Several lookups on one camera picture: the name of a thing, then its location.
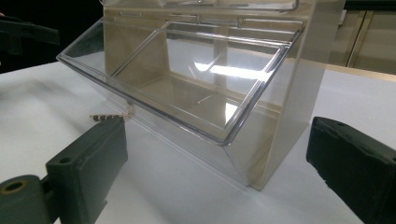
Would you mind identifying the beige wall cabinet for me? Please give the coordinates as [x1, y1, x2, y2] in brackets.
[329, 8, 396, 76]

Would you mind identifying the clear acrylic storage box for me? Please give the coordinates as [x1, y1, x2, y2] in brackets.
[55, 0, 347, 191]

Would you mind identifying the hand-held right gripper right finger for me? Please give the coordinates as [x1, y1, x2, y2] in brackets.
[306, 116, 396, 224]

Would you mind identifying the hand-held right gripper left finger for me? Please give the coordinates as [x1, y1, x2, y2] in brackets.
[46, 116, 129, 224]

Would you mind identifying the white table cover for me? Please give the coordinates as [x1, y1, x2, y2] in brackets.
[0, 61, 396, 224]

